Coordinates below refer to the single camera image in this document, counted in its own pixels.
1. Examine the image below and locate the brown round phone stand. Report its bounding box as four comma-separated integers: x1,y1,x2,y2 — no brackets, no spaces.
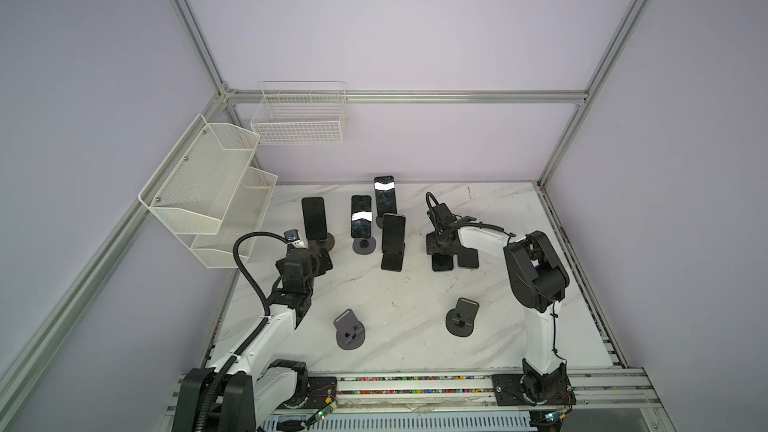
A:
308,232,335,254

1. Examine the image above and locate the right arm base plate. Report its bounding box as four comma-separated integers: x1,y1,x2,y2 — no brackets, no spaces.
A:
492,372,576,406

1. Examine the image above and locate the grey round stand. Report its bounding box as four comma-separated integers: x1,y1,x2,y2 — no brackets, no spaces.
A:
352,237,377,255
333,309,366,351

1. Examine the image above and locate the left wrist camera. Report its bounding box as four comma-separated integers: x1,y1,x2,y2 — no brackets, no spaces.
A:
284,229,307,248

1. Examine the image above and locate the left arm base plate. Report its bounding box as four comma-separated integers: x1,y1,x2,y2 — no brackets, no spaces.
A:
279,376,338,410

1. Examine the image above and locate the white mesh shelf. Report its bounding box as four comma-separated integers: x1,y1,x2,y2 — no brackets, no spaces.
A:
191,167,278,269
138,115,259,235

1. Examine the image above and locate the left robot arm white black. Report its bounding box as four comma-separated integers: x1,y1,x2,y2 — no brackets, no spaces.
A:
171,247,333,431

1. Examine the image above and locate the black folding phone stand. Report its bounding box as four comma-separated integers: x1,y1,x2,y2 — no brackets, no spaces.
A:
380,243,405,272

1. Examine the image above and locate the white wire basket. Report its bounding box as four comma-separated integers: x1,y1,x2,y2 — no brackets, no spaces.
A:
250,81,347,146

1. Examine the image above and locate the black phone with reflection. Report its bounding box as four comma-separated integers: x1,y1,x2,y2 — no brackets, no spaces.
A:
350,195,373,239

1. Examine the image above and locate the grey round stand middle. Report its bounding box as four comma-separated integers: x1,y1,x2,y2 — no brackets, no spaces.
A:
352,237,377,255

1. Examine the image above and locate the white mesh upper shelf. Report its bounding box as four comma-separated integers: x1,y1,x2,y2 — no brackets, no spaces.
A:
138,115,259,235

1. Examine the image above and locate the aluminium mounting rail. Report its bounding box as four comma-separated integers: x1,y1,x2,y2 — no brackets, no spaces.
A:
161,368,675,431

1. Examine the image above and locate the dark round stand front right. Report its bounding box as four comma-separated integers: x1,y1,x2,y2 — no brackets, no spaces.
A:
445,297,480,338

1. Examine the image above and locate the white mesh lower shelf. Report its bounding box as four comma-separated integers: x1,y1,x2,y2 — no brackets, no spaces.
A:
191,167,278,269

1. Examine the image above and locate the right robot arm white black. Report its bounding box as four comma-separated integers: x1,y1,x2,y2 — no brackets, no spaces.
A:
425,192,570,405

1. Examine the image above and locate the grey round stand front left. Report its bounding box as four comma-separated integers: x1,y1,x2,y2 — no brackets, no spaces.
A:
333,309,366,351

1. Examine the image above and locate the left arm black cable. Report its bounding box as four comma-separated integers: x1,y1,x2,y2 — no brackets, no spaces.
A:
191,231,292,432

